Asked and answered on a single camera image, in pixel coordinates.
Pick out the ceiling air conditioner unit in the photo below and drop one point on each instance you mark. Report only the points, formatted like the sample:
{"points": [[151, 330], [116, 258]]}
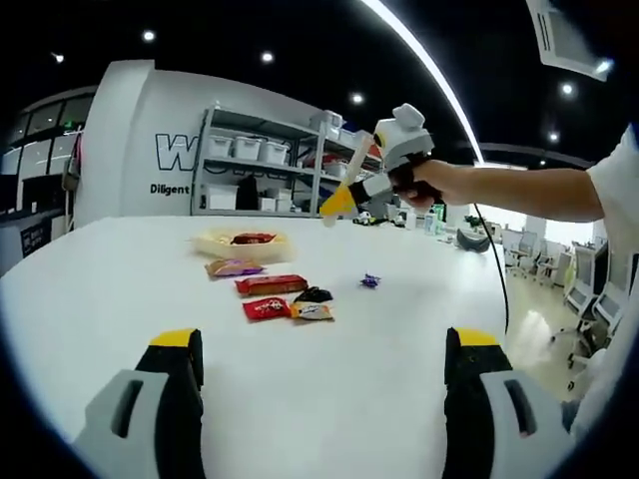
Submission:
{"points": [[564, 35]]}

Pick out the row of white office chairs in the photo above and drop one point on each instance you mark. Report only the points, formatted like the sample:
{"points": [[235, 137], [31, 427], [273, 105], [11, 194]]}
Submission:
{"points": [[594, 299]]}

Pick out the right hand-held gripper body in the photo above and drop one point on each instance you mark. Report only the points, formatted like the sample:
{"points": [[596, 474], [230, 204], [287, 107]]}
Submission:
{"points": [[404, 137]]}

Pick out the dark grey object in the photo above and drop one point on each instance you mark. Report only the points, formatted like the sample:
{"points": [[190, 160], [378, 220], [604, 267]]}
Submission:
{"points": [[474, 240]]}

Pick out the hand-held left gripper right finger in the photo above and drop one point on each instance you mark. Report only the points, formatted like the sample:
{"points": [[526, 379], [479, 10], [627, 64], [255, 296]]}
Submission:
{"points": [[509, 429]]}

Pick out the black bag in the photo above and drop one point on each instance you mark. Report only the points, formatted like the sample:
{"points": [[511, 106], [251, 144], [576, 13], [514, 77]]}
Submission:
{"points": [[246, 193]]}

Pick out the purple candy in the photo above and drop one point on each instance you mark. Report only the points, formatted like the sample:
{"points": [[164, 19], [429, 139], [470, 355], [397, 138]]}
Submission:
{"points": [[370, 282]]}

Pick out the small red snack packet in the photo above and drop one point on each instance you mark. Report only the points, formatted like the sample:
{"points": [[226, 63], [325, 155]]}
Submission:
{"points": [[264, 309]]}

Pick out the small white device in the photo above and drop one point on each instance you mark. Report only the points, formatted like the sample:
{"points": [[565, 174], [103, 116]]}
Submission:
{"points": [[364, 217]]}

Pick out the dark reception counter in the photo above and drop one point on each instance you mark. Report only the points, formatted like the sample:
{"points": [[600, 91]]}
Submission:
{"points": [[30, 239]]}

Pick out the group of white storage bins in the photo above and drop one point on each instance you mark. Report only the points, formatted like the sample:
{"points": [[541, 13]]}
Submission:
{"points": [[247, 148]]}

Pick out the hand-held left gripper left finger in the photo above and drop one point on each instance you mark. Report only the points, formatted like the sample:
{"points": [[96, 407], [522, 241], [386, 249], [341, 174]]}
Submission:
{"points": [[150, 429]]}

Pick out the long ceiling light strip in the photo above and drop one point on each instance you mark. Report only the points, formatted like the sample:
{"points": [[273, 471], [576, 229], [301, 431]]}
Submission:
{"points": [[439, 75]]}

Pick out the orange snack packet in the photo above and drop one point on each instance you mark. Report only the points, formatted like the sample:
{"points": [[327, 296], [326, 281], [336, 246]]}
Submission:
{"points": [[310, 312]]}

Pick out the white cardboard box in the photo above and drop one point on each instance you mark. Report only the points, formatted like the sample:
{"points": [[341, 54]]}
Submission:
{"points": [[222, 197]]}

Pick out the person's right hand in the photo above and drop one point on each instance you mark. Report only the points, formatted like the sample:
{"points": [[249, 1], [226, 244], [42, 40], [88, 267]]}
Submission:
{"points": [[429, 182]]}

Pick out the hanging bags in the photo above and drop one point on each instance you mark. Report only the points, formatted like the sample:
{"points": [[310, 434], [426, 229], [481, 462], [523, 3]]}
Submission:
{"points": [[72, 164]]}

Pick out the black monitor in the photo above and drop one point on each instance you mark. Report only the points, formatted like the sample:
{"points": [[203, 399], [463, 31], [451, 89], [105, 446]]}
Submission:
{"points": [[42, 192]]}

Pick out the black snack packet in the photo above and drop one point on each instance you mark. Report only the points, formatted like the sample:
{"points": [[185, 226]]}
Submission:
{"points": [[313, 294]]}

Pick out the brown purple snack packet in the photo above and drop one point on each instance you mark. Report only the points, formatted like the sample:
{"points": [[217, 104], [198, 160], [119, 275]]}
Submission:
{"points": [[232, 268]]}

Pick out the cream food container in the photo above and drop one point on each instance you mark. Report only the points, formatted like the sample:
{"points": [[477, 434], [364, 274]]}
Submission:
{"points": [[239, 253]]}

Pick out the round ceiling spotlights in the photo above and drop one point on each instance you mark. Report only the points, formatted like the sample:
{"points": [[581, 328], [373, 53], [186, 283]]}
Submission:
{"points": [[149, 35]]}

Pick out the metal shelf rack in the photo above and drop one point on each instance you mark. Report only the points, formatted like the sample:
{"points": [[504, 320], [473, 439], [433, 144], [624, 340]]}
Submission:
{"points": [[259, 125]]}

